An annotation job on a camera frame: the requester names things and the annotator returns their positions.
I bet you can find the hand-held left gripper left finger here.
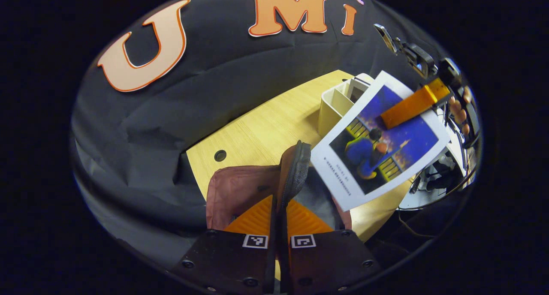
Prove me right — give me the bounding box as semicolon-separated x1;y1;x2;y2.
172;194;278;295

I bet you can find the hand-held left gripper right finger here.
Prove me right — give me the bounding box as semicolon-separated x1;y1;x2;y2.
280;199;382;295

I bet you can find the blue cover book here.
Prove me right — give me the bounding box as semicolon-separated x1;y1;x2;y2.
310;70;452;212

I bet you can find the maroon schoolbag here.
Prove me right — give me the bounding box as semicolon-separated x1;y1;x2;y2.
206;141;353;244

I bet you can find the white bookshelf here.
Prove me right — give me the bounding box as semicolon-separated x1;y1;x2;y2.
317;73;374;138

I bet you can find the black backdrop cloth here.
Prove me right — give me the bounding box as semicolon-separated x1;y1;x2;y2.
71;0;455;265

